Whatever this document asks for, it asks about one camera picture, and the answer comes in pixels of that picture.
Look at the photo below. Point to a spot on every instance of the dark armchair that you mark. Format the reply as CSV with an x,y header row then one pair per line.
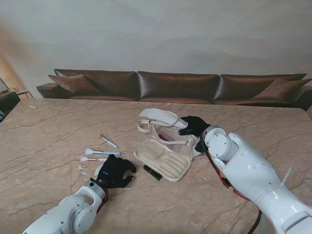
x,y
8,101

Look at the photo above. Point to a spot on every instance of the brown leather sofa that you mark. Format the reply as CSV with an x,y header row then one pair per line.
x,y
175,85

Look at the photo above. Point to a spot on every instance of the pink ferrule makeup brush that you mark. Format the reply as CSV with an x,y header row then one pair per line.
x,y
93,159

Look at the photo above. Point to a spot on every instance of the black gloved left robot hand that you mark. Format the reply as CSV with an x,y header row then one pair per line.
x,y
112,170

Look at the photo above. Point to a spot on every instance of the black lipstick tube gold band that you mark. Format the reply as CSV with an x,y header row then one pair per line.
x,y
152,172

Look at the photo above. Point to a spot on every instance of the brown sofa pillow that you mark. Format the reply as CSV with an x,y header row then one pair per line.
x,y
280,89
75,84

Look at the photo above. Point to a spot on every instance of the cream white cosmetics bag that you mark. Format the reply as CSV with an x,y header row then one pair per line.
x,y
161,161

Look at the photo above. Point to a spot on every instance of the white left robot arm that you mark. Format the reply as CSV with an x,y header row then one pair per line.
x,y
70,212

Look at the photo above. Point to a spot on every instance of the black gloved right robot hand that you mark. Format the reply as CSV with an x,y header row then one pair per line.
x,y
197,125

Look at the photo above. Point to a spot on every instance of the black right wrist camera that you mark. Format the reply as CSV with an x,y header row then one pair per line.
x,y
200,146

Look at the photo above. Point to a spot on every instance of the white zip tie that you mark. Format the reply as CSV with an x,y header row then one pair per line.
x,y
287,176

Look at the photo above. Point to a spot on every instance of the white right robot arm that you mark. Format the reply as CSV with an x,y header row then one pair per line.
x,y
251,170

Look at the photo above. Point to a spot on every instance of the light wooden side table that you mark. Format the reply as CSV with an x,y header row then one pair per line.
x,y
24,92

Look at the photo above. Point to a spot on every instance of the large torn white paper scrap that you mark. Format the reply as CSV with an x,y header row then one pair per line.
x,y
97,170

